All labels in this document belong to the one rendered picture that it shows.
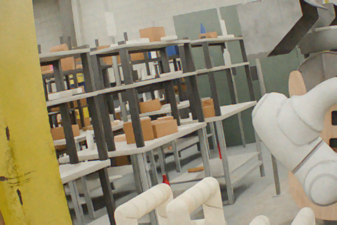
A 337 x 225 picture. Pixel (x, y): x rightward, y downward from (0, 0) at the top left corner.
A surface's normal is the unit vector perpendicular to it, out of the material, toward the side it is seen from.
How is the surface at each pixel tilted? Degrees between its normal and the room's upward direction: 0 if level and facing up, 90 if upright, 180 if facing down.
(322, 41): 90
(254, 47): 90
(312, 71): 83
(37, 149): 90
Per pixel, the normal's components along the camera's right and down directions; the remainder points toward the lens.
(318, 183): -0.39, 0.01
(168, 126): 0.81, -0.12
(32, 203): 0.91, -0.15
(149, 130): 0.02, 0.05
